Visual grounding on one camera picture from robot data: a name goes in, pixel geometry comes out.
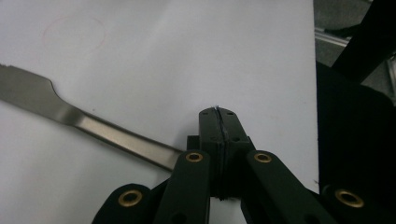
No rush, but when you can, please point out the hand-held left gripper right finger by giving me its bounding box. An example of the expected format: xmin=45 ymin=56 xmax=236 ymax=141
xmin=217 ymin=106 xmax=256 ymax=201

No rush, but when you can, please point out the metal table knife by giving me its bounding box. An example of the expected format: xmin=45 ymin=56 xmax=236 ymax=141
xmin=0 ymin=63 xmax=185 ymax=173

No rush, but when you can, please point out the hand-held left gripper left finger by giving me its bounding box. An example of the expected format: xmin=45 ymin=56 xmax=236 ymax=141
xmin=186 ymin=106 xmax=224 ymax=201

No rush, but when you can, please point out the dark cloth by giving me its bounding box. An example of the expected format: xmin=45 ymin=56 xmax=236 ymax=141
xmin=316 ymin=60 xmax=396 ymax=224

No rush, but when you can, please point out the black metal stand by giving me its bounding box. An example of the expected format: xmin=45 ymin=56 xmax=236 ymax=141
xmin=330 ymin=0 xmax=396 ymax=84

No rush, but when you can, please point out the aluminium floor rail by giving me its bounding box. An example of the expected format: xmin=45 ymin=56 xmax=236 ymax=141
xmin=313 ymin=27 xmax=351 ymax=49

